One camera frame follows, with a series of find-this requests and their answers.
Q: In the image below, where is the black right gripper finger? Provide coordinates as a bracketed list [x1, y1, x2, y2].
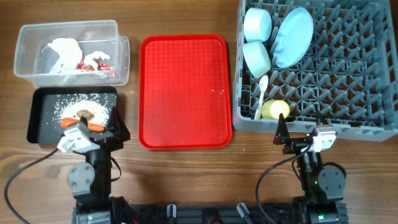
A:
[315, 110, 326, 126]
[273, 113, 290, 145]

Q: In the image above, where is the brown food scrap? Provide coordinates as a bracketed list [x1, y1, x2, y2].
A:
[76, 110, 95, 121]

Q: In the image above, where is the orange carrot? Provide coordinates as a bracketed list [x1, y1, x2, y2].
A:
[60, 118, 105, 132]

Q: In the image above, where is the white rice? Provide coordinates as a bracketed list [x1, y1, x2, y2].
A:
[52, 93, 117, 126]

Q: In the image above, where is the yellow plastic cup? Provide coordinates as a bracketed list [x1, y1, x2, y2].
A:
[261, 100, 290, 119]

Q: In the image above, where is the red snack wrapper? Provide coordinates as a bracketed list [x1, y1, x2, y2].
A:
[77, 57, 113, 72]

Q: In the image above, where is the white plastic spoon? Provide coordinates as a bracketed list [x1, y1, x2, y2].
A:
[254, 75, 269, 120]

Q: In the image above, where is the small twisted white napkin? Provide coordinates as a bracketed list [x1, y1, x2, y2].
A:
[83, 51, 110, 71]

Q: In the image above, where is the large white napkin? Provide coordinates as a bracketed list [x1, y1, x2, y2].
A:
[47, 38, 83, 73]

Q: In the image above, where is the mint green bowl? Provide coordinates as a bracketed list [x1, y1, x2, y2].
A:
[243, 41, 271, 78]

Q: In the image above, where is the light blue plate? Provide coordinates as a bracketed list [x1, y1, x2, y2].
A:
[274, 7, 314, 68]

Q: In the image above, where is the light blue bowl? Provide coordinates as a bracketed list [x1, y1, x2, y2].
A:
[243, 7, 272, 42]

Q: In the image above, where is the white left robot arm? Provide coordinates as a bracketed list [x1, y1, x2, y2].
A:
[63, 107, 130, 209]

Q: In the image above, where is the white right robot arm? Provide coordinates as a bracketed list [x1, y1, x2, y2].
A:
[274, 113, 346, 203]

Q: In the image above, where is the black waste tray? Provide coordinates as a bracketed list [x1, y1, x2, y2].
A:
[27, 86, 118, 145]

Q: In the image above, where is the grey dishwasher rack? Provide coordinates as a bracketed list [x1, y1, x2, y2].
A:
[233, 1, 397, 141]

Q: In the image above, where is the clear plastic waste bin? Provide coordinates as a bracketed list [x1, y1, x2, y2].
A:
[14, 20, 130, 88]

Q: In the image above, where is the red plastic tray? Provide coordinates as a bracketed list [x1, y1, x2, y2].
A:
[137, 34, 233, 151]

